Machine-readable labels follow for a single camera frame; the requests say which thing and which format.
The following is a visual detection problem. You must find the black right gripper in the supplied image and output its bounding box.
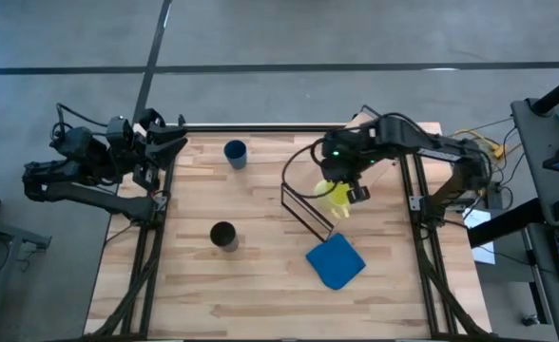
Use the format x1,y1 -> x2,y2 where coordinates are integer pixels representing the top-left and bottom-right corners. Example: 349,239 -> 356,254
318,156 -> 362,192

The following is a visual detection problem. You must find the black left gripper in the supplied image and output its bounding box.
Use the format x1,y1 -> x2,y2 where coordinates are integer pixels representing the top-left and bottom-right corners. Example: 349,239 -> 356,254
133,107 -> 189,168

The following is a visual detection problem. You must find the yellow plastic cup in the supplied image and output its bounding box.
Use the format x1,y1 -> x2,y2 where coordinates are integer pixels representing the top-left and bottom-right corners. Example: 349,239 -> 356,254
313,179 -> 353,220

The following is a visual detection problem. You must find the dark blue cup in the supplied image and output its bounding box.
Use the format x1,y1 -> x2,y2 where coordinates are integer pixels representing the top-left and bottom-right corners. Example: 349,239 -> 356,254
222,139 -> 249,171

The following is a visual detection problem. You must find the blue plate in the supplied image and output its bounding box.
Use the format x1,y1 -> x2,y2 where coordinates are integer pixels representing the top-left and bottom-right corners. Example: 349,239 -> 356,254
304,232 -> 368,292

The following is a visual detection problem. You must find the black cup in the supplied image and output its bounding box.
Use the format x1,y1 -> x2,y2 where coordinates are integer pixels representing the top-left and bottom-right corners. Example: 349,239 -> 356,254
209,220 -> 240,254

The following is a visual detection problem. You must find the white paper sheet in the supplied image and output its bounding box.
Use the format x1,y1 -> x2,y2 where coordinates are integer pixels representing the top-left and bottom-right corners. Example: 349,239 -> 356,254
462,207 -> 497,266

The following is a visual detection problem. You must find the black diagonal beam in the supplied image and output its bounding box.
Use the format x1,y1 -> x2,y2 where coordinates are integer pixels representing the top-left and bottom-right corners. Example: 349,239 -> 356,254
467,198 -> 546,249

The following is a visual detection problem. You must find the grey side desk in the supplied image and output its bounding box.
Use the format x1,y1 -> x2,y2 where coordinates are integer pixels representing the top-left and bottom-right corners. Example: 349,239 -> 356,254
0,213 -> 52,333

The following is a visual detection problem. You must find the grey desk with keyboard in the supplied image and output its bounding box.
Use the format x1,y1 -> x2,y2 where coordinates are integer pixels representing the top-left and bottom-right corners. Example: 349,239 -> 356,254
510,97 -> 559,342

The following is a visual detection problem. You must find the wooden shelf on wire frame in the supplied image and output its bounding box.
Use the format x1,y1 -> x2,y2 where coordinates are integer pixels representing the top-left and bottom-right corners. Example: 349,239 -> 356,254
280,111 -> 404,243

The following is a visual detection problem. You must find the black aluminium table frame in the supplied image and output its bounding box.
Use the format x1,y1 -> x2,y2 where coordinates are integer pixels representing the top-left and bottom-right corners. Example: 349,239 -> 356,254
83,113 -> 492,341

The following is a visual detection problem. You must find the yellow cable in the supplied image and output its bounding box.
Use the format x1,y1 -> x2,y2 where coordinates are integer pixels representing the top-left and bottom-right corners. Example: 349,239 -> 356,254
453,127 -> 507,161

